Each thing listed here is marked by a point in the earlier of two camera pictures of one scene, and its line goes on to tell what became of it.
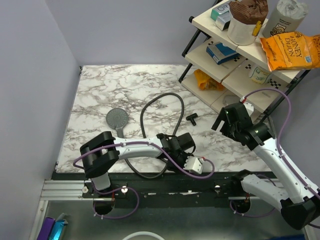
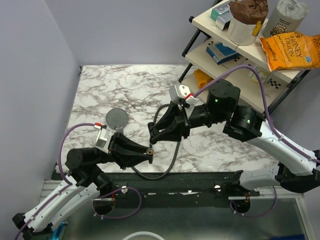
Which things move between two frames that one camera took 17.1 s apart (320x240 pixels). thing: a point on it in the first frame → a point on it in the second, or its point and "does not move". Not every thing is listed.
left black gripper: [177, 169] → [119, 149]
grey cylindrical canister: [286, 16] does not move
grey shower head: [117, 118] does not move
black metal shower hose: [175, 133] → [150, 151]
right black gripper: [222, 115] → [177, 121]
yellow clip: [256, 28] does not move
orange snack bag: [205, 82] does not move
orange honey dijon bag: [294, 50] does not move
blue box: [220, 53] does not move
